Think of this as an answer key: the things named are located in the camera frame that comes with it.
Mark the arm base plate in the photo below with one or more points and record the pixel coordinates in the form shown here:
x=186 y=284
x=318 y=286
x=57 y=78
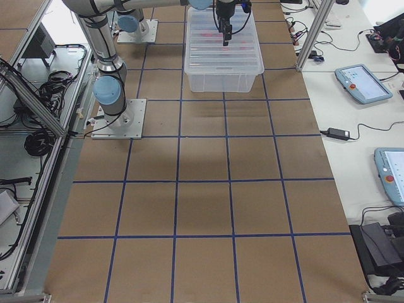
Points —
x=129 y=125
x=150 y=38

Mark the black laptop stand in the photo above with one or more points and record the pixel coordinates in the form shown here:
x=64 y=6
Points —
x=379 y=248

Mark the aluminium frame rail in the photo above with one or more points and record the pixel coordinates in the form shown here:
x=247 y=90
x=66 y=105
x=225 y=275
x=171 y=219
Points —
x=25 y=94

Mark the teach pendant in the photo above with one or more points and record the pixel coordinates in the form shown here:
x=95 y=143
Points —
x=361 y=84
x=389 y=164

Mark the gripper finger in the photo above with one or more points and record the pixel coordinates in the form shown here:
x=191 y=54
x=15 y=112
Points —
x=227 y=33

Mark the clear plastic storage box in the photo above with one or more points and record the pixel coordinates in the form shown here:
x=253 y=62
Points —
x=221 y=83

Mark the clear plastic box lid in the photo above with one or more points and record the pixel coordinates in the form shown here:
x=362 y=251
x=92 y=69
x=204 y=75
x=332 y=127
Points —
x=206 y=54

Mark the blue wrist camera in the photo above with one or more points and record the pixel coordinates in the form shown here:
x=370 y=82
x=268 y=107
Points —
x=246 y=6

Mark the lower teach pendant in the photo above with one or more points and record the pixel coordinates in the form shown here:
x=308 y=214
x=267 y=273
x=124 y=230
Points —
x=389 y=164

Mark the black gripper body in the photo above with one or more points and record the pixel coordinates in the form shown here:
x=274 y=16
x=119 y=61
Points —
x=223 y=9

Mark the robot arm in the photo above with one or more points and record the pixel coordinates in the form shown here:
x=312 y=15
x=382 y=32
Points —
x=109 y=89
x=133 y=22

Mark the black power adapter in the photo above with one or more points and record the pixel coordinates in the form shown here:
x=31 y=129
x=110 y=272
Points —
x=338 y=134

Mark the upper teach pendant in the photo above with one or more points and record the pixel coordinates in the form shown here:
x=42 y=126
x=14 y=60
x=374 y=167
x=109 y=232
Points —
x=361 y=84

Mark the aluminium frame post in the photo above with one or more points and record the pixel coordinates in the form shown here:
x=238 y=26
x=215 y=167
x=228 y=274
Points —
x=317 y=24

